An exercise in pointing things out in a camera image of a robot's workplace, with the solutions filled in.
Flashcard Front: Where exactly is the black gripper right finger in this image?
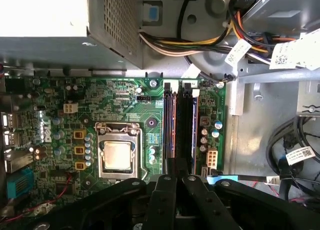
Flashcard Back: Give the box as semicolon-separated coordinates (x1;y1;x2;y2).
176;158;320;230

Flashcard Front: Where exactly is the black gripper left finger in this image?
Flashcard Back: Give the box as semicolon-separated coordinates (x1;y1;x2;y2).
32;158;177;230

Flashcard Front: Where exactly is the black RAM slot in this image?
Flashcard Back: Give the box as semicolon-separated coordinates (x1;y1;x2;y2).
177;83;193;163
163;82;172;165

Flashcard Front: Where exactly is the white eight-pin connector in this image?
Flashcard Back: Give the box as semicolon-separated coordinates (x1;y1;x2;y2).
206;147;218;169

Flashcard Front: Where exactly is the metal CPU socket cover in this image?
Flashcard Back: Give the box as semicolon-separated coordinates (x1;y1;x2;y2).
95;121;141;180

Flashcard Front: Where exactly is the CPU socket locking lever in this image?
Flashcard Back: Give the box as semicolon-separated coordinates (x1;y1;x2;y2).
129;123;151;182

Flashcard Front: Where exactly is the silver CPU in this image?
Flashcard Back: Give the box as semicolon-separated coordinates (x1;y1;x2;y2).
103;140;133;171

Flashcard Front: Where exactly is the black PC case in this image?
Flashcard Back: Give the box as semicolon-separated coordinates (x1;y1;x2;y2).
0;0;320;215

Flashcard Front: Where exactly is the green motherboard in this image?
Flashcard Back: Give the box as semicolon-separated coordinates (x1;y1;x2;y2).
0;76;227;215

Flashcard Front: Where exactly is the white four-pin connector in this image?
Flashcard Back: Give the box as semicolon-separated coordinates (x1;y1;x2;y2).
63;102;76;115

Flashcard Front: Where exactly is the blue VGA port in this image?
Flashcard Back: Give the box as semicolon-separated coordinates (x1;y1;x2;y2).
6;167;35;200

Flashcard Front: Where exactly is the silver port stack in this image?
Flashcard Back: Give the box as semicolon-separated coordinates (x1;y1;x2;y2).
0;93;35;174

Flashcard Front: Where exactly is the blue plastic latch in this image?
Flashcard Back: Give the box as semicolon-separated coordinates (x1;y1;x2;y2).
147;7;160;22

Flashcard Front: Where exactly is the grey power supply unit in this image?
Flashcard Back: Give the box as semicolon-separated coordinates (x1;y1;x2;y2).
0;0;144;71

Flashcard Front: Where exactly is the grey metal drive cage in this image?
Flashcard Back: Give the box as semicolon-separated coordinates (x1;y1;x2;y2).
237;0;320;84

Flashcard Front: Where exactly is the blue SATA wire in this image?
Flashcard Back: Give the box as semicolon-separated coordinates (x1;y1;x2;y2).
206;174;239;186

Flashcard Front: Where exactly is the black data cable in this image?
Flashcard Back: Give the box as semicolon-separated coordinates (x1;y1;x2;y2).
265;114;320;208

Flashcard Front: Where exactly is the white cable tag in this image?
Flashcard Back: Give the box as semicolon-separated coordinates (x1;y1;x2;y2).
285;146;316;166
224;39;253;71
269;29;320;71

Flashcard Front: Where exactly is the yellow white wire bundle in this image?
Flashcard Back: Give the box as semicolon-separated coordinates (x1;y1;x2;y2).
138;11;276;65

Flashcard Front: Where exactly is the thick black cable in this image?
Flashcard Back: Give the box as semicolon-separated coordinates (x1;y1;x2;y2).
175;0;200;40

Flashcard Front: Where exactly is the orange wire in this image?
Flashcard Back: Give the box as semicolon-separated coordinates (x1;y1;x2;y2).
252;36;297;43

